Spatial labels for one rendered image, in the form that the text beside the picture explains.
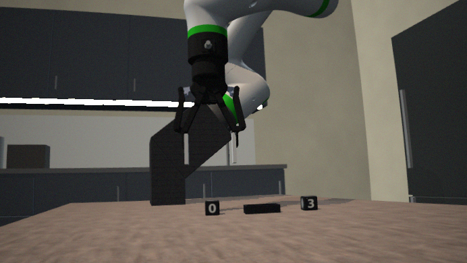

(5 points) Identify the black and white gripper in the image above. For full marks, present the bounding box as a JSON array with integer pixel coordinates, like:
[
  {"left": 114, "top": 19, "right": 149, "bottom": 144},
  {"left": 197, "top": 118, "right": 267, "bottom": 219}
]
[{"left": 173, "top": 59, "right": 246, "bottom": 165}]

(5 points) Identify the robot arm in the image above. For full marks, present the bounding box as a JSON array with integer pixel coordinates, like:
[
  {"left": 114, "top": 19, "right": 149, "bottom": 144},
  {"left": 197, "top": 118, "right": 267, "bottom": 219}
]
[{"left": 184, "top": 0, "right": 339, "bottom": 119}]

